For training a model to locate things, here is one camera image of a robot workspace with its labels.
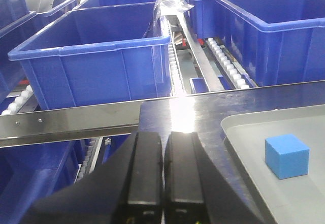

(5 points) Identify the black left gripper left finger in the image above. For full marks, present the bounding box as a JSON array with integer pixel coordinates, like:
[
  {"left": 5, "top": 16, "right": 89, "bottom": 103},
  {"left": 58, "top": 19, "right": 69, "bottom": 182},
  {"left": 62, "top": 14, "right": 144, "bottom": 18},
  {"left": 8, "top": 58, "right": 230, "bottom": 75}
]
[{"left": 21, "top": 132, "right": 163, "bottom": 223}]

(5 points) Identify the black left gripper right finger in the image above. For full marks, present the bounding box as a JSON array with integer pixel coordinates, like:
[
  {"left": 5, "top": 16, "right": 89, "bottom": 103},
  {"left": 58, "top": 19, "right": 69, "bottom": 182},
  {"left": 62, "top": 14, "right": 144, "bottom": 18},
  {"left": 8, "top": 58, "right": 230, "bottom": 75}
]
[{"left": 164, "top": 132, "right": 274, "bottom": 223}]

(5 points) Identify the blue bin lower shelf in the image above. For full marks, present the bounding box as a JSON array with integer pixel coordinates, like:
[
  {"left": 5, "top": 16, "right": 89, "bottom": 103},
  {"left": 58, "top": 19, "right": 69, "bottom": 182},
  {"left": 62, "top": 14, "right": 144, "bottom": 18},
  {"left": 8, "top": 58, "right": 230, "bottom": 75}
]
[{"left": 1, "top": 140, "right": 87, "bottom": 223}]

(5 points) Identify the lower white roller track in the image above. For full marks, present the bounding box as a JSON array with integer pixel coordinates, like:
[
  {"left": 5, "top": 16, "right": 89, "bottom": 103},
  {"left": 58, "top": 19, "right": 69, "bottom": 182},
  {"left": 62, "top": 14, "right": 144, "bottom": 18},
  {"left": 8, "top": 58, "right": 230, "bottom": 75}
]
[{"left": 75, "top": 137, "right": 103, "bottom": 182}]

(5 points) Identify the white roller track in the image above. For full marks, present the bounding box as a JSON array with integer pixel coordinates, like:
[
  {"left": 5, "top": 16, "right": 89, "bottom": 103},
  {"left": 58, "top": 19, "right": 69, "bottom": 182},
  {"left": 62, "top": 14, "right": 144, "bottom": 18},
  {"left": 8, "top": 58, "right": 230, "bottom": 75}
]
[
  {"left": 1, "top": 85, "right": 33, "bottom": 115},
  {"left": 75, "top": 137, "right": 103, "bottom": 182},
  {"left": 206, "top": 38, "right": 251, "bottom": 89},
  {"left": 165, "top": 16, "right": 186, "bottom": 97}
]

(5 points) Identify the blue foam cube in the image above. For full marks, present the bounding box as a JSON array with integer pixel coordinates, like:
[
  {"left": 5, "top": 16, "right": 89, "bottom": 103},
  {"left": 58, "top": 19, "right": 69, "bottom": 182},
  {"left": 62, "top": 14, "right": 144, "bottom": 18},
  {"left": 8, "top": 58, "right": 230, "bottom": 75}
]
[{"left": 265, "top": 134, "right": 310, "bottom": 180}]

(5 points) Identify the white roller track centre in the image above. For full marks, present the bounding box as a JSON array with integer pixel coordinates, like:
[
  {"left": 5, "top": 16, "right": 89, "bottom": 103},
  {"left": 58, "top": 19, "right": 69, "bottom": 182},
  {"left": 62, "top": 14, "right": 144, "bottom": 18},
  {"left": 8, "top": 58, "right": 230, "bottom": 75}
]
[{"left": 165, "top": 16, "right": 186, "bottom": 97}]

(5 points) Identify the grey plastic tray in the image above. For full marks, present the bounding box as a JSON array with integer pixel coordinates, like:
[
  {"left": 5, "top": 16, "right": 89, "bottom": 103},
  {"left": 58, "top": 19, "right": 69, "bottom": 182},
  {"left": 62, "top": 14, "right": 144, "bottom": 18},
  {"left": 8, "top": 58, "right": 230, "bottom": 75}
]
[{"left": 221, "top": 105, "right": 324, "bottom": 223}]

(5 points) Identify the small blue bin below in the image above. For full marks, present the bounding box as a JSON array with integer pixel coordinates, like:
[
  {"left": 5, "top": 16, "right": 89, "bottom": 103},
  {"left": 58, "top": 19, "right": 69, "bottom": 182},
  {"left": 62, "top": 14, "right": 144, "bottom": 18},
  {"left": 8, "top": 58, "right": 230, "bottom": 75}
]
[{"left": 189, "top": 78, "right": 209, "bottom": 94}]

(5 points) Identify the white roller track right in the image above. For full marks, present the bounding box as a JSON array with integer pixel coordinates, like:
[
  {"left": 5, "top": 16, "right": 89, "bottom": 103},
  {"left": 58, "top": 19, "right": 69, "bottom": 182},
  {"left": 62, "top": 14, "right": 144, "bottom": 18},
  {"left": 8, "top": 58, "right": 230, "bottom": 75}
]
[{"left": 206, "top": 38, "right": 251, "bottom": 89}]

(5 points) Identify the blue bin front left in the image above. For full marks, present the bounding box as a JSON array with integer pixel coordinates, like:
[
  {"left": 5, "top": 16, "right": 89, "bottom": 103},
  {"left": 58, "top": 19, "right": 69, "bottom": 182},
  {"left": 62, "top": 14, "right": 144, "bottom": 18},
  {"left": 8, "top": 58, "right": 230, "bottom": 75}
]
[{"left": 8, "top": 2, "right": 171, "bottom": 110}]

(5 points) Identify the white roller track left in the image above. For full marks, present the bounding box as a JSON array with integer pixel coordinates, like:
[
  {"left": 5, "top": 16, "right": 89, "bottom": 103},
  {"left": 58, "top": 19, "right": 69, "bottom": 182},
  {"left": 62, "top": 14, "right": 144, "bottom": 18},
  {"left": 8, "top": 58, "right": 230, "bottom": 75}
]
[{"left": 1, "top": 85, "right": 33, "bottom": 115}]

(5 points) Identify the blue bin front right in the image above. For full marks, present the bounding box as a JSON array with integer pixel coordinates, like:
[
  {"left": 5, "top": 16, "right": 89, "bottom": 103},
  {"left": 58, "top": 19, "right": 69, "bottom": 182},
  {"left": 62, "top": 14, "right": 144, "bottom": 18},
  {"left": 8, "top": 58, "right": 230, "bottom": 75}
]
[{"left": 216, "top": 0, "right": 324, "bottom": 86}]

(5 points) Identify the clear plastic sheet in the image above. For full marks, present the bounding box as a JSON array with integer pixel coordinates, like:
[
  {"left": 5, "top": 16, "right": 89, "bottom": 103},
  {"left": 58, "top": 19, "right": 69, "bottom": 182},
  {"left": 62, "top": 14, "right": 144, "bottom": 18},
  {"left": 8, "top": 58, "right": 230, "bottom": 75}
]
[{"left": 155, "top": 0, "right": 194, "bottom": 16}]

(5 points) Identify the blue bin far back left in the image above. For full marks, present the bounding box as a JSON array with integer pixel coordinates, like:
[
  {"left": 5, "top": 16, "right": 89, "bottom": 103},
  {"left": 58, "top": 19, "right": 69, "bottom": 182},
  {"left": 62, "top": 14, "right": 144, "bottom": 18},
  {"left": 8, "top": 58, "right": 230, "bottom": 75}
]
[{"left": 37, "top": 0, "right": 78, "bottom": 26}]

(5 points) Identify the steel shelf front rail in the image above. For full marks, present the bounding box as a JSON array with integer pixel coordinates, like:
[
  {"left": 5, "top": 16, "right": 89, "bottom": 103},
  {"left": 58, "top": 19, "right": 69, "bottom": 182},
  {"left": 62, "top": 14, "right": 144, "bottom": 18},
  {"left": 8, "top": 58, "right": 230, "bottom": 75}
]
[{"left": 1, "top": 81, "right": 324, "bottom": 148}]

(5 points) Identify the steel centre divider rail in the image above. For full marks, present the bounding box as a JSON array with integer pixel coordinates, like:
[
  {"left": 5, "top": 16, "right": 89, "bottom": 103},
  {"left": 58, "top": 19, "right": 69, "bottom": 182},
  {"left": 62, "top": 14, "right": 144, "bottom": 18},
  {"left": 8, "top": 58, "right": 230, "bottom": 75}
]
[{"left": 177, "top": 14, "right": 224, "bottom": 92}]

